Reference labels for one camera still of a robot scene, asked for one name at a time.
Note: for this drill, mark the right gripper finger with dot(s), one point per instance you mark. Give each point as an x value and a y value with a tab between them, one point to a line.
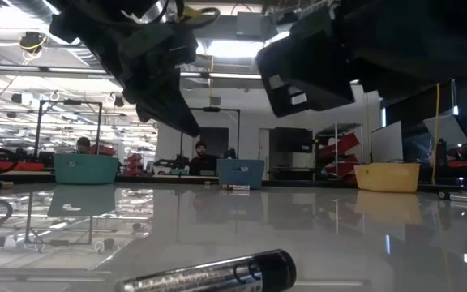
306	73

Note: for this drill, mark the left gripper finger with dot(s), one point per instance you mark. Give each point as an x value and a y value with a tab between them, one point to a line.
168	109

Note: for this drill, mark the teal plastic bin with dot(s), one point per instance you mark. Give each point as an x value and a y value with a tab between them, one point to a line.
85	170

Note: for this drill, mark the yellow plastic bin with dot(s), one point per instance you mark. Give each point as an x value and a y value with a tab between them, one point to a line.
387	178

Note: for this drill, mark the silver black battery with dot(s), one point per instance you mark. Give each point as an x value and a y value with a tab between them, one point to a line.
462	197
444	195
217	276

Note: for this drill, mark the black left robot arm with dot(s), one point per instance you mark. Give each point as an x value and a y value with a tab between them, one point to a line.
95	16

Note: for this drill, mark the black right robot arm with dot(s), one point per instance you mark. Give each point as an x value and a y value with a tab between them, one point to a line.
420	40

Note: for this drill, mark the background black robot arm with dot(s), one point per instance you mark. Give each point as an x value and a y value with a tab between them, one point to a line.
170	164

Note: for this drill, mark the person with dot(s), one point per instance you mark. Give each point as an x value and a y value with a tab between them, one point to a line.
83	144
203	158

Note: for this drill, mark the long ceiling light strip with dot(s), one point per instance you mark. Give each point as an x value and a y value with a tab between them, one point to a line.
233	75

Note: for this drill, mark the black cabinet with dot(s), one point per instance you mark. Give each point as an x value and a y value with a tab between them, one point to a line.
290	146

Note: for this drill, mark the metal rack red bins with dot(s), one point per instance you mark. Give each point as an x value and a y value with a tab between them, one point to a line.
339	150

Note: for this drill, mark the blue plastic bin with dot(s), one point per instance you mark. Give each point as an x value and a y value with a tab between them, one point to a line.
239	174

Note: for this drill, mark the whiteboard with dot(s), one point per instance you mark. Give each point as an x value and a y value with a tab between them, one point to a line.
386	142

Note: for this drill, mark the grey tilted panel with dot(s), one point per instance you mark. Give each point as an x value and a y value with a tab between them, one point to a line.
448	130

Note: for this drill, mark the black bottle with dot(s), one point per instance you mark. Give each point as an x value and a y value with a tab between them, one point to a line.
442	152

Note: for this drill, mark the red low object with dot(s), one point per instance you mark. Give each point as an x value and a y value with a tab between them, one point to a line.
18	165

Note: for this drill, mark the black gantry frame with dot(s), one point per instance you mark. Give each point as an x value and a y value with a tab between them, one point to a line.
213	109
72	101

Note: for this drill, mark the grey wall vent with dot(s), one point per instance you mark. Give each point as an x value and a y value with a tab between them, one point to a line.
215	100

